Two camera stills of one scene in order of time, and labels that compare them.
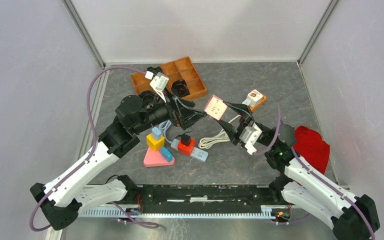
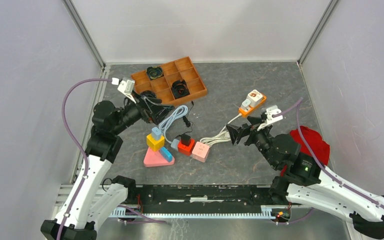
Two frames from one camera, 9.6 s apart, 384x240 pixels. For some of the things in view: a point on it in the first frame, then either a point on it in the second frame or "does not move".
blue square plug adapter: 166,154 does not move
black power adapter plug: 185,139 does not move
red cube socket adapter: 186,150 does not move
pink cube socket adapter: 216,107 to 200,152
